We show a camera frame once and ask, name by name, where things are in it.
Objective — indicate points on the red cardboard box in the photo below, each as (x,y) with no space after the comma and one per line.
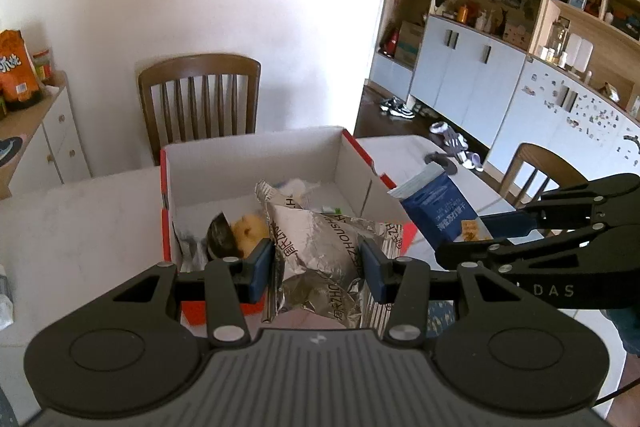
(250,157)

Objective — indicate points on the pale patterned desktop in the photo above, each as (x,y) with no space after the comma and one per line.
(75,227)

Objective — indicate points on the wooden open shelf unit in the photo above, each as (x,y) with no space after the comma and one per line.
(542,7)

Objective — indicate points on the orange bottle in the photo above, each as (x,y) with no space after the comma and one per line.
(464,14)

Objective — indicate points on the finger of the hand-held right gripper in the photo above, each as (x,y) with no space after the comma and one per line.
(500,252)
(510,224)

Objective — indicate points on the white sideboard cabinet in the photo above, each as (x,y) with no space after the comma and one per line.
(55,142)

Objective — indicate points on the blue cracker packet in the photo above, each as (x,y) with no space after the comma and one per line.
(435,207)

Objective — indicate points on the brown cardboard box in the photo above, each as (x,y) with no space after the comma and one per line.
(407,44)

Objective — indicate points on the pair of pale slippers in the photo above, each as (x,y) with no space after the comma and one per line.
(452,142)

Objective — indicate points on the dark wooden slatted chair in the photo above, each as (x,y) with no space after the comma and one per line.
(200,72)

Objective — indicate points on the wooden chair with round back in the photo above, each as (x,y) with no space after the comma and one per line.
(530,167)

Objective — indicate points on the black round pad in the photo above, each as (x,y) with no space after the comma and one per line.
(10,149)

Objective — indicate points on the red canister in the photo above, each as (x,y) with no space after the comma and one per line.
(391,42)

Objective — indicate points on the crumpled white plastic bag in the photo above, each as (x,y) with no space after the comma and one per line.
(5,302)

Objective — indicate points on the clear bag with yellow cake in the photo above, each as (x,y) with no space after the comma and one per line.
(250,229)

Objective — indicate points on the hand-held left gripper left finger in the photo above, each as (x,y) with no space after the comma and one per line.
(261,272)

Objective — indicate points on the orange snack bag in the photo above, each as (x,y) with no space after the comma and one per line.
(17,72)

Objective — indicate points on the glass jar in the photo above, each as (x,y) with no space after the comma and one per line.
(557,39)

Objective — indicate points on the pair of dark sneakers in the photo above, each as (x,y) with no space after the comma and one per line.
(397,108)

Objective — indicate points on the silver foil snack packet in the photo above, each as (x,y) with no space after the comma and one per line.
(320,247)

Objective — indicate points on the grey phone stand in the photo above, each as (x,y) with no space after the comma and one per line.
(440,159)

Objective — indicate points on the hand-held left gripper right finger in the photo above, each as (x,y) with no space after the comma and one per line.
(374,272)

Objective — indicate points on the white cabinet with stickers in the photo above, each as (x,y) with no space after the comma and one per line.
(565,127)

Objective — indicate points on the white lower cabinet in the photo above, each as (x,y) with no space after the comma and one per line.
(465,82)

